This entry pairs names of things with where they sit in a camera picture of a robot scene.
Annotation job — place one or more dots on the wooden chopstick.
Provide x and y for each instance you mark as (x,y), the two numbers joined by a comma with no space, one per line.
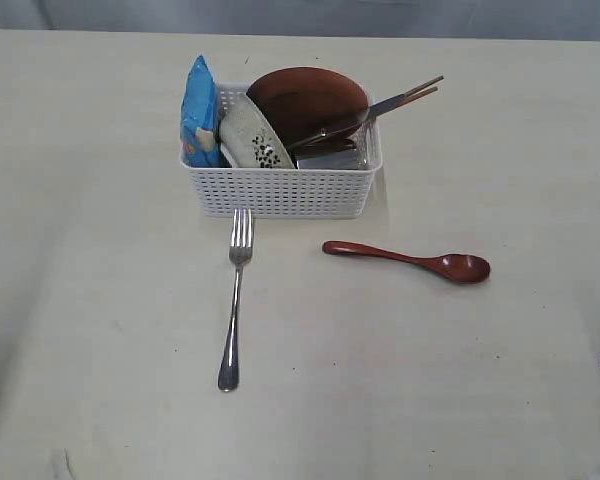
(423,86)
(417,96)

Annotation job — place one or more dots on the silver metal fork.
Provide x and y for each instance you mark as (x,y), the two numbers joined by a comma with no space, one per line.
(240,253)

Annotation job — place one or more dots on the stainless steel cup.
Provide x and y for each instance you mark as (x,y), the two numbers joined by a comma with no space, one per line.
(340,154)

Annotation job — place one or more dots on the lower wooden chopstick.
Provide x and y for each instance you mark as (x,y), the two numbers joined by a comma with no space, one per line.
(417,96)

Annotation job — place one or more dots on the brown wooden bowl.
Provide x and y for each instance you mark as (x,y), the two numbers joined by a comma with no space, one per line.
(297,101)

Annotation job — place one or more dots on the blue snack bag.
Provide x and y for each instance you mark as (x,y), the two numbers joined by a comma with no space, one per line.
(199,118)

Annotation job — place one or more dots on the upper wooden chopstick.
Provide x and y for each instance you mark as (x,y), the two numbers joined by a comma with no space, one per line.
(423,86)

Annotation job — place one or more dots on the brown wooden spoon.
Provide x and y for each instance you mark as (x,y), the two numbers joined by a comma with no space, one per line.
(454,267)

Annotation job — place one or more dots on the white floral ceramic dish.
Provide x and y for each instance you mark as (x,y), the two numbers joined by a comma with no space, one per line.
(247,140)

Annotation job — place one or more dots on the white perforated plastic basket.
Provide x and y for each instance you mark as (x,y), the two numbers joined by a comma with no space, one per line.
(286,193)

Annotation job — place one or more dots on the silver table knife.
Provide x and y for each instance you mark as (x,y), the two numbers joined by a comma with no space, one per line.
(353,121)

